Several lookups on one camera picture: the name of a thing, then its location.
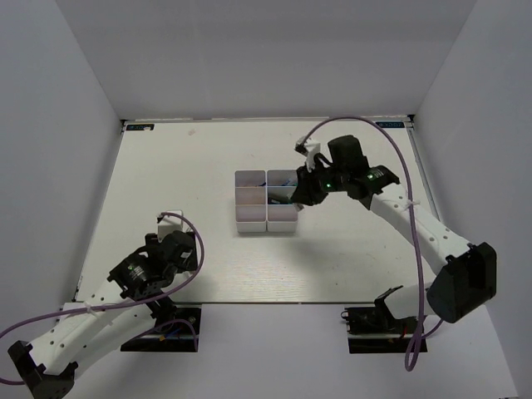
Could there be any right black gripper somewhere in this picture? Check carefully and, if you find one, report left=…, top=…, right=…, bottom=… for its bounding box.
left=291, top=160, right=347, bottom=207

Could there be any green highlighter marker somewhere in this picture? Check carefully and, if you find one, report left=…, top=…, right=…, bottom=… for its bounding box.
left=268, top=196, right=293, bottom=205

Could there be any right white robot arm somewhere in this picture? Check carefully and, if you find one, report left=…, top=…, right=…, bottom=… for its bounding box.
left=291, top=135, right=497, bottom=323

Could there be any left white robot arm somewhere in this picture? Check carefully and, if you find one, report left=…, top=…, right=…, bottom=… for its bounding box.
left=7, top=230, right=198, bottom=398

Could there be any right white organizer bin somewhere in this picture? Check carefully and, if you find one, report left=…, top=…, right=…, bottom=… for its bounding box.
left=266, top=170, right=298, bottom=234

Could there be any white organizer bin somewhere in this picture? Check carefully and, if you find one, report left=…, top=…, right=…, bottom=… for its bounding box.
left=266, top=170, right=298, bottom=234
left=234, top=170, right=267, bottom=234

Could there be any left white organizer bin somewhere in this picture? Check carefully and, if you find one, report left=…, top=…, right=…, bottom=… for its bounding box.
left=234, top=170, right=267, bottom=234

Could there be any right blue corner label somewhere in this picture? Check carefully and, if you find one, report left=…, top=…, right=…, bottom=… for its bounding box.
left=376, top=121, right=405, bottom=129

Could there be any blue corner label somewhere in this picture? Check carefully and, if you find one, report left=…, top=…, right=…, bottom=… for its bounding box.
left=126, top=124, right=155, bottom=131
left=376, top=121, right=405, bottom=129

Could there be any left blue corner label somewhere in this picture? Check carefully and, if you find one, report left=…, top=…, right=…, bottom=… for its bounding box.
left=126, top=124, right=155, bottom=131

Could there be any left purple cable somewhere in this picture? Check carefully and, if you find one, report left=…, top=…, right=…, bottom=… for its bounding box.
left=0, top=211, right=205, bottom=386

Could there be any purple cable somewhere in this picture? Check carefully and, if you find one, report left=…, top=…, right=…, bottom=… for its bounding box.
left=0, top=211, right=205, bottom=386
left=301, top=116, right=444, bottom=372

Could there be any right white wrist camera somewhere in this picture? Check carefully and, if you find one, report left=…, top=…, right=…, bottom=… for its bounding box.
left=294, top=137, right=321, bottom=172

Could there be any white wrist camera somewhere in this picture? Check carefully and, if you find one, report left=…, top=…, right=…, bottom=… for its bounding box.
left=157, top=214, right=184, bottom=242
left=294, top=137, right=321, bottom=172

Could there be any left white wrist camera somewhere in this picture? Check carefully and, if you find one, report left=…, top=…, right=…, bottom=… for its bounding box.
left=157, top=214, right=184, bottom=242

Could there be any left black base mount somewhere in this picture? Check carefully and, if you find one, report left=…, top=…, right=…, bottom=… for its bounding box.
left=120, top=305, right=202, bottom=353

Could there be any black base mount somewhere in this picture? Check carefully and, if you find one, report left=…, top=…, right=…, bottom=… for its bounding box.
left=120, top=305, right=202, bottom=353
left=340, top=306, right=417, bottom=354

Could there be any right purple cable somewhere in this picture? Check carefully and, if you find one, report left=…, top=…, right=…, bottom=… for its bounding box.
left=301, top=116, right=444, bottom=372

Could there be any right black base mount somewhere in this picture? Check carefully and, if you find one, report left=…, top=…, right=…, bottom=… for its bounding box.
left=340, top=306, right=417, bottom=354

